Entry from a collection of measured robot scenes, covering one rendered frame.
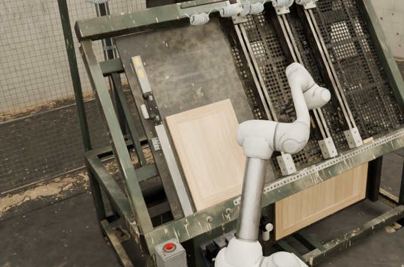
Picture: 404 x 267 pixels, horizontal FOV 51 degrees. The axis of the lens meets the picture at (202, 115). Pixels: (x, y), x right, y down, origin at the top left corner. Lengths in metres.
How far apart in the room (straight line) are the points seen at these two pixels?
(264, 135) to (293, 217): 1.39
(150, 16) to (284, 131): 1.10
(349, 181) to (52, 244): 2.50
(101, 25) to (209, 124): 0.84
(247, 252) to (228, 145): 0.81
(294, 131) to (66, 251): 2.47
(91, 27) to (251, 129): 1.07
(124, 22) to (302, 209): 1.82
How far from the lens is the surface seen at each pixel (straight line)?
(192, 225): 2.41
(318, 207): 3.37
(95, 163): 3.33
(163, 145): 2.41
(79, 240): 3.91
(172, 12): 2.61
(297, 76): 2.37
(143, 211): 2.33
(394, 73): 3.48
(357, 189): 3.61
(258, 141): 1.93
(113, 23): 2.48
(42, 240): 4.05
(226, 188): 2.54
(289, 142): 1.88
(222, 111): 2.60
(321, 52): 3.06
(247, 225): 1.98
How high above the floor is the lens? 2.35
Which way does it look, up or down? 24 degrees down
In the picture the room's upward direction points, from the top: 5 degrees counter-clockwise
